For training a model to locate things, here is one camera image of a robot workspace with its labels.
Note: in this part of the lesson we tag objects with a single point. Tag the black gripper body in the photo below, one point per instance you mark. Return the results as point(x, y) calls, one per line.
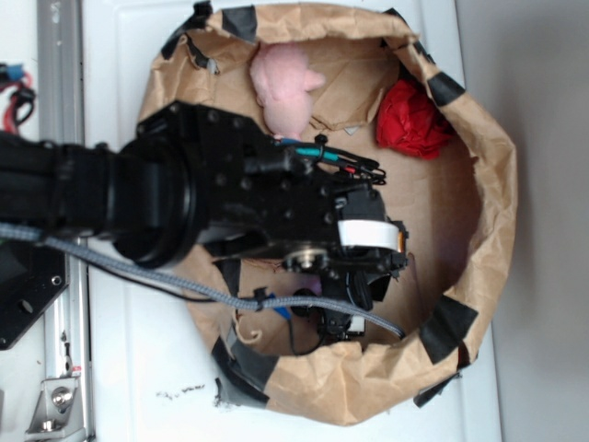
point(226, 185)

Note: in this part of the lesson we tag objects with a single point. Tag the white plastic board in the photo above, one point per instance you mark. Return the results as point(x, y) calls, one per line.
point(153, 378)

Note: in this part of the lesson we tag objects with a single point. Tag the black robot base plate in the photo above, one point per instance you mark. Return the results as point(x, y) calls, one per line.
point(32, 278)

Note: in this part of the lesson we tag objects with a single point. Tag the metal corner bracket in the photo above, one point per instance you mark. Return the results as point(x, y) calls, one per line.
point(59, 410)

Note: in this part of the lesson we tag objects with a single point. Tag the pink plush toy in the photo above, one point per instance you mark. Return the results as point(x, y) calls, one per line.
point(283, 80)

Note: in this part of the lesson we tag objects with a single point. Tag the aluminium rail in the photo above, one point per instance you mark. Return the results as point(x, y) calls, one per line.
point(61, 118)

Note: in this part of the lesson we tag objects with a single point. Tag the red crumpled paper ball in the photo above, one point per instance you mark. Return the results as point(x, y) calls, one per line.
point(409, 123)

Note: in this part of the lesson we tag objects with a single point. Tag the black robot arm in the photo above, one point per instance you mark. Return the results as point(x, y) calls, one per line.
point(54, 193)

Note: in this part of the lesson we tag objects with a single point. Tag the brown paper bag tray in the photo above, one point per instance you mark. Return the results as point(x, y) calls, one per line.
point(459, 208)

